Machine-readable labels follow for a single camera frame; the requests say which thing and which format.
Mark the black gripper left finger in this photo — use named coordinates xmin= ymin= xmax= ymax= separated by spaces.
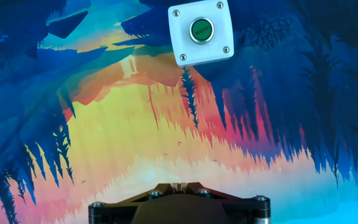
xmin=88 ymin=182 xmax=180 ymax=224

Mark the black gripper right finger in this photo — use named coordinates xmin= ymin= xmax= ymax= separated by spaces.
xmin=178 ymin=182 xmax=272 ymax=224

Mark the colourful landscape print cloth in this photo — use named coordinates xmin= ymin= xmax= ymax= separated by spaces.
xmin=0 ymin=0 xmax=358 ymax=224

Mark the white box with green button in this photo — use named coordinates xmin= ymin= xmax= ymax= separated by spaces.
xmin=167 ymin=0 xmax=235 ymax=67

